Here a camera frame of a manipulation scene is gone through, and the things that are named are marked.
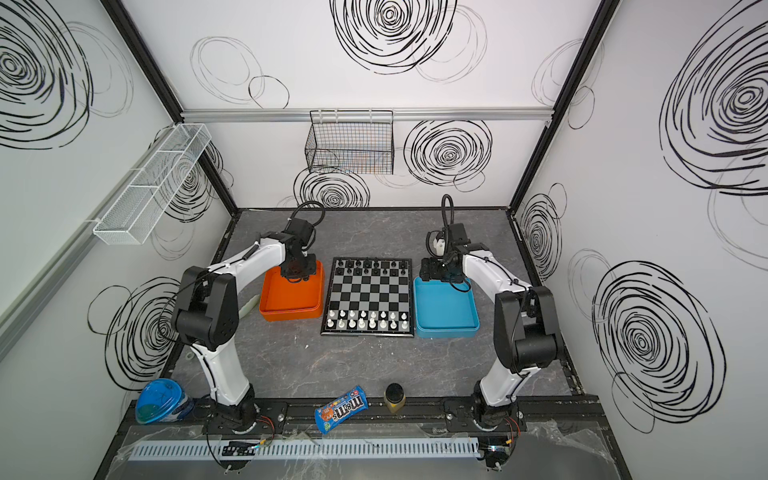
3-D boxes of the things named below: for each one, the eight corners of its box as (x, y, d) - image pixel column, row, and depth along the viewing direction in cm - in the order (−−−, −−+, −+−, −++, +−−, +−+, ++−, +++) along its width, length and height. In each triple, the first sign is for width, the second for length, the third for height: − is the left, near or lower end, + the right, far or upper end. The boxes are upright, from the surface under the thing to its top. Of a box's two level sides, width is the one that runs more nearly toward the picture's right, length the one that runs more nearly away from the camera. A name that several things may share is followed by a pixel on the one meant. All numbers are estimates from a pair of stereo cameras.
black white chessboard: (322, 336, 89) (320, 332, 87) (333, 262, 107) (331, 257, 104) (413, 336, 89) (414, 332, 87) (409, 262, 107) (410, 257, 104)
